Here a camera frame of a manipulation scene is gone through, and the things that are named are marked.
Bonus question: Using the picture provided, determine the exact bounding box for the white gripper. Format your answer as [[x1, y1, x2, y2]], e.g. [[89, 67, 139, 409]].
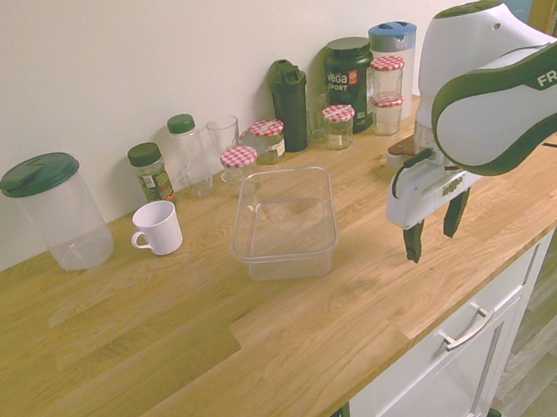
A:
[[379, 145, 478, 267]]

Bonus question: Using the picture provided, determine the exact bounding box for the Quaker cereal packet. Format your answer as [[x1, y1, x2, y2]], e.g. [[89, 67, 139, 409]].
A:
[[382, 134, 424, 173]]

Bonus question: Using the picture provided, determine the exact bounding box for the clear rectangular plastic container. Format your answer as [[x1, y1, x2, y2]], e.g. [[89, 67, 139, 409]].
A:
[[222, 162, 343, 287]]

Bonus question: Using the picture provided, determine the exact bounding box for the white kitchen cabinet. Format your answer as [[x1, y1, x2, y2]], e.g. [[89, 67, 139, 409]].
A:
[[321, 226, 557, 417]]

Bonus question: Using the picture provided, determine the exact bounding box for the small clear glass tumbler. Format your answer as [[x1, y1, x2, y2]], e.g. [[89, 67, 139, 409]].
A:
[[302, 92, 333, 144]]

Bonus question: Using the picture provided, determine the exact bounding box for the black Vega protein tub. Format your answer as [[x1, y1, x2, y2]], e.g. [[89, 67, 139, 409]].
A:
[[318, 34, 383, 137]]

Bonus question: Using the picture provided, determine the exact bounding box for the labelled jar red checked lid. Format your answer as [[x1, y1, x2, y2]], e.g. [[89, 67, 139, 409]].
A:
[[247, 116, 289, 168]]

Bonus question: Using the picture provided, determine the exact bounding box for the dark green shaker bottle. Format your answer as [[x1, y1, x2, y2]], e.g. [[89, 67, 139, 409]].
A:
[[264, 56, 316, 156]]

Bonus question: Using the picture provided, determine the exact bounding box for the tall clear drinking glass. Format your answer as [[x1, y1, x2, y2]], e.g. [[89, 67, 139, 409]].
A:
[[205, 114, 244, 163]]

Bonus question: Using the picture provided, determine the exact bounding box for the clear bottle green cap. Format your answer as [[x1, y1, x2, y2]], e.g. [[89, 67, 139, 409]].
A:
[[165, 111, 217, 202]]

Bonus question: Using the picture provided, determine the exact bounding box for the white mug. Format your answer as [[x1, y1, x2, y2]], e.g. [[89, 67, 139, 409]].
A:
[[126, 198, 186, 260]]

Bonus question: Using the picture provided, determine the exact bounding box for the spice jar dark green lid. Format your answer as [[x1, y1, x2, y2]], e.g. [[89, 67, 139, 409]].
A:
[[125, 139, 179, 211]]

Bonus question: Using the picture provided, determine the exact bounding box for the large clear canister green lid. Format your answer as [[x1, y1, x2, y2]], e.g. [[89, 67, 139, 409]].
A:
[[0, 146, 118, 280]]

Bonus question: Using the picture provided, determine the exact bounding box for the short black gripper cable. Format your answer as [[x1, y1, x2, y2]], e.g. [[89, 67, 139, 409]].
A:
[[391, 148, 437, 176]]

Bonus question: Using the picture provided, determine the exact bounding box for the silver drawer handle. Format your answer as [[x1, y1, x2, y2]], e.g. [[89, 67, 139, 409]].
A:
[[433, 300, 498, 352]]

